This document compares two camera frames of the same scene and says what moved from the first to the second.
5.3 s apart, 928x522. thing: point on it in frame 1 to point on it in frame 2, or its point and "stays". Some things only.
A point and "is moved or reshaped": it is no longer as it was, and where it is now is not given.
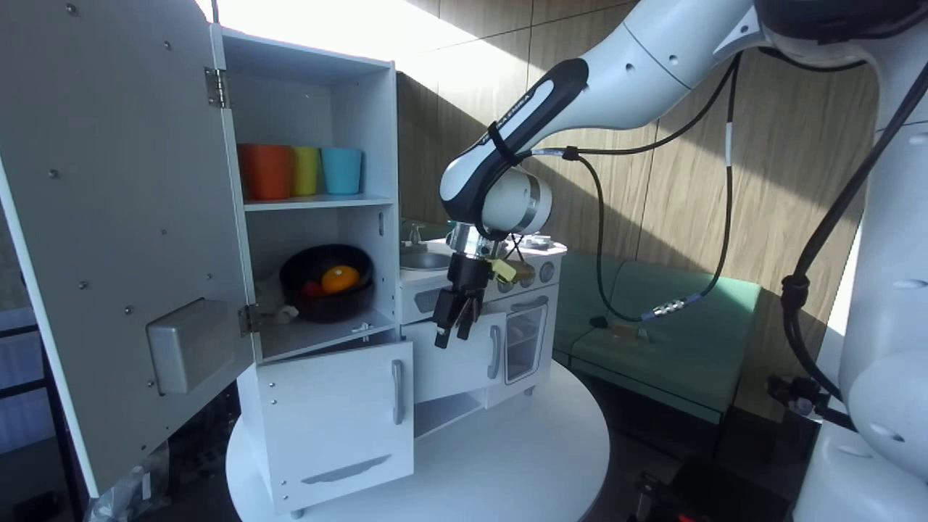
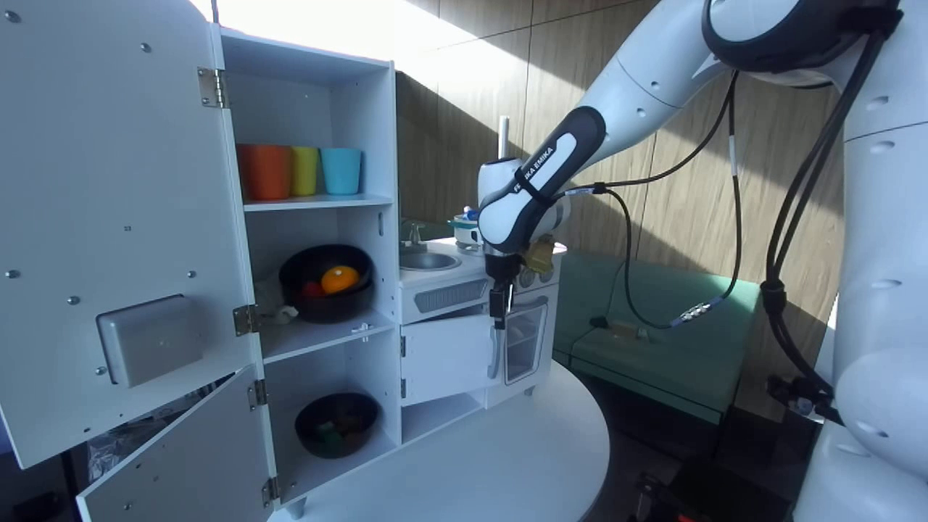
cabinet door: (463, 365) stays
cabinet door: (341, 421) to (208, 466)
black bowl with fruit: (330, 284) stays
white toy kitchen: (344, 310) stays
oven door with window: (524, 342) stays
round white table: (542, 458) stays
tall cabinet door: (121, 172) is moved or reshaped
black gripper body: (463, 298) to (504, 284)
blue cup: (344, 170) stays
